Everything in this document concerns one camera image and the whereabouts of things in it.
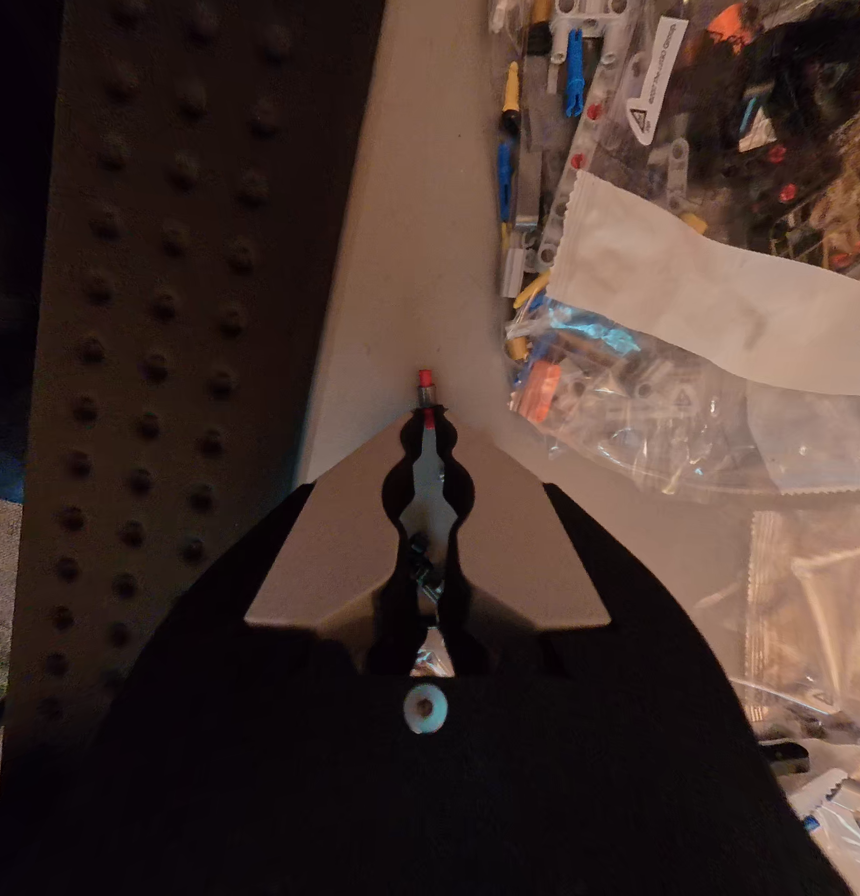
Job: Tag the black perforated board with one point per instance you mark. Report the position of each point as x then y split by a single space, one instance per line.
157 280

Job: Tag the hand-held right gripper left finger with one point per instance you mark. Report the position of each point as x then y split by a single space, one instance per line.
325 553

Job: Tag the red grey lego pin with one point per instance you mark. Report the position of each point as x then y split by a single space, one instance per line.
424 381

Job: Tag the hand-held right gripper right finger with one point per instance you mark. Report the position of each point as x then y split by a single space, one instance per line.
528 553

